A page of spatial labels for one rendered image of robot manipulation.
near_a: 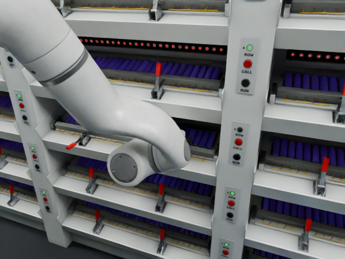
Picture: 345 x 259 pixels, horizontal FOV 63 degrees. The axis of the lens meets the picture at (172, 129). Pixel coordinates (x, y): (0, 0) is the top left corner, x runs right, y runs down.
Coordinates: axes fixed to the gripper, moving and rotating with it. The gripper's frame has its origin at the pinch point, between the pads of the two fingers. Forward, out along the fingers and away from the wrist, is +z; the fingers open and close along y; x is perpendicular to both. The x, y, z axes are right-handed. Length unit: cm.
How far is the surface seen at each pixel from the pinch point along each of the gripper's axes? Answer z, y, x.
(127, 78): -3.5, 14.6, -15.0
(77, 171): 5.2, 39.0, 22.4
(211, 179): -5.1, -13.4, 10.0
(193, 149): -1.7, -6.6, 3.5
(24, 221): 11, 72, 56
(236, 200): -4.9, -20.7, 14.8
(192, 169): -5.2, -7.6, 8.4
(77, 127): -0.9, 34.1, 3.2
